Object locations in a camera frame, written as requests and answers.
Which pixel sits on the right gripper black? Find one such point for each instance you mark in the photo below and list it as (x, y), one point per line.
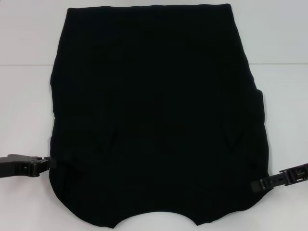
(297, 174)

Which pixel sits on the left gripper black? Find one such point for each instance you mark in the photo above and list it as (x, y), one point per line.
(16, 167)

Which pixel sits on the black shirt with FREE print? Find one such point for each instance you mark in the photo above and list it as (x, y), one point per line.
(154, 96)

